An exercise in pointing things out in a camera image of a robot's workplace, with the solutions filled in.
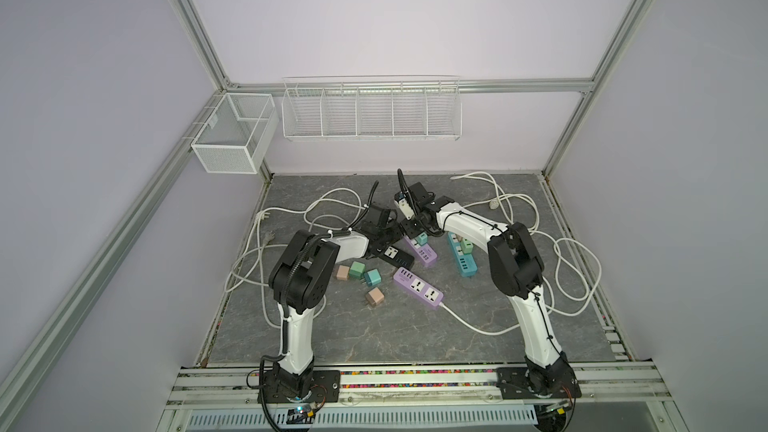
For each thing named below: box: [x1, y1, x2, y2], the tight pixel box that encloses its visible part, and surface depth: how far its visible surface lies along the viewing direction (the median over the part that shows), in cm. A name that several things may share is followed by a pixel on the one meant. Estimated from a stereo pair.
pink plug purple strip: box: [366, 287, 385, 305], surface depth 88 cm
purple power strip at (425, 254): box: [403, 235, 438, 267], surface depth 97 cm
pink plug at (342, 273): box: [336, 265, 350, 281], surface depth 93 cm
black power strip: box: [377, 245, 415, 269], surface depth 96 cm
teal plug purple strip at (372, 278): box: [364, 268, 382, 287], surface depth 93 cm
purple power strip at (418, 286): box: [393, 267, 444, 307], surface depth 90 cm
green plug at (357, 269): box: [349, 261, 366, 278], surface depth 94 cm
